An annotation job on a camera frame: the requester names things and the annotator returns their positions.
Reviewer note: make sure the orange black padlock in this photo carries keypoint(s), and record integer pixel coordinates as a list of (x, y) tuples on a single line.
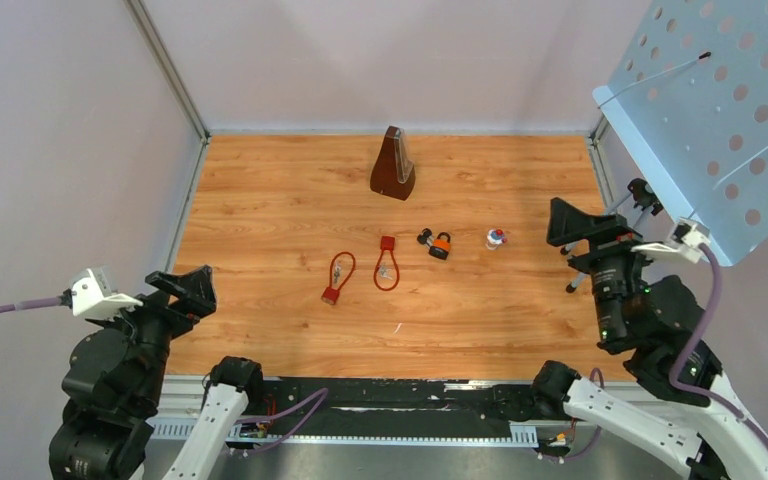
[(440, 246)]

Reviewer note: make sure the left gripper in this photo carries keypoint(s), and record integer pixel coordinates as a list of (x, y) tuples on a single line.
[(195, 291)]

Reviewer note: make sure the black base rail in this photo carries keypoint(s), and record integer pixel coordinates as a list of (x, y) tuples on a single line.
[(390, 408)]

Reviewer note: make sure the brown wooden metronome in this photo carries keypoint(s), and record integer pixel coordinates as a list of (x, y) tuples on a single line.
[(393, 174)]

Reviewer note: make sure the blue perforated metal stand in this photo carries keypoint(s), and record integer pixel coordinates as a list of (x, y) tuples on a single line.
[(689, 102)]

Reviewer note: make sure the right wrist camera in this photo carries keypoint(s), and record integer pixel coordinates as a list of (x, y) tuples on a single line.
[(683, 243)]

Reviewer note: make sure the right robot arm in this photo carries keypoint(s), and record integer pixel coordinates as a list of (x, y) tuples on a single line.
[(660, 326)]

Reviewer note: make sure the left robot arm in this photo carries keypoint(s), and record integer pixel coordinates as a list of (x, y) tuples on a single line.
[(115, 379)]

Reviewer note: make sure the red cable lock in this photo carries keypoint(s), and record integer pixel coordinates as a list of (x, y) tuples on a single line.
[(331, 294), (387, 257)]

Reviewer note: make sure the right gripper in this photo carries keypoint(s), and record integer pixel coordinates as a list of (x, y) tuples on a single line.
[(608, 236)]

